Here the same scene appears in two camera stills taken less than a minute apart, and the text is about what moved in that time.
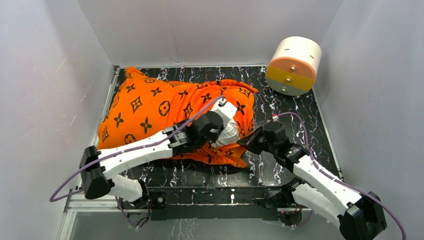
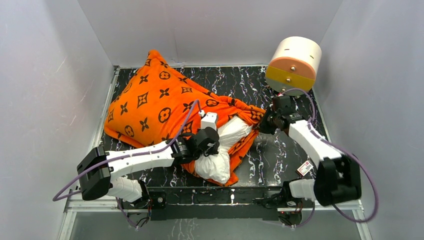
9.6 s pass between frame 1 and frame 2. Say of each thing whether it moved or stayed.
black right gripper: moved
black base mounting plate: stayed
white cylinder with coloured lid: stayed
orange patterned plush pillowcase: moved
